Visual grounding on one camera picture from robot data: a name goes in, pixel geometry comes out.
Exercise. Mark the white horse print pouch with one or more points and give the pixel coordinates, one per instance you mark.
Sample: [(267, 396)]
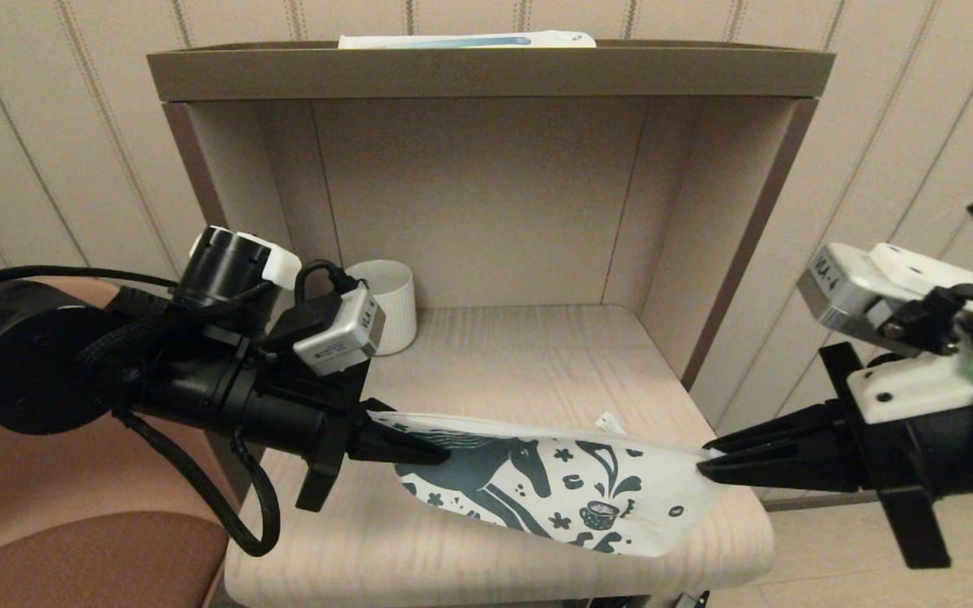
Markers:
[(588, 490)]

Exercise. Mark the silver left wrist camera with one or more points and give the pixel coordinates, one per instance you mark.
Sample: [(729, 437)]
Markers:
[(339, 333)]

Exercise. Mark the small white toothpaste tube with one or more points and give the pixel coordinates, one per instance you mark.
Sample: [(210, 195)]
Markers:
[(609, 422)]

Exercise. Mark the beige wooden desk shelf unit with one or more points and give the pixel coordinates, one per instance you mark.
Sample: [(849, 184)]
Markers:
[(486, 194)]

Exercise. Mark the white ribbed ceramic mug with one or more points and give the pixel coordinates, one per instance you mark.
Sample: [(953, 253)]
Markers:
[(398, 304)]

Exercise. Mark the white blue toothbrush box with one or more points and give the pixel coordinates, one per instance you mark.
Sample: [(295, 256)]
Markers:
[(470, 40)]

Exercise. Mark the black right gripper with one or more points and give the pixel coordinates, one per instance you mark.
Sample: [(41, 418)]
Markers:
[(909, 460)]

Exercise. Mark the pink chair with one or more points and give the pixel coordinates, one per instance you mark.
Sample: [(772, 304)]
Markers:
[(73, 523)]

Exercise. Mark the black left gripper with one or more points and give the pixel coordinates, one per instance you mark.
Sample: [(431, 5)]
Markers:
[(284, 414)]

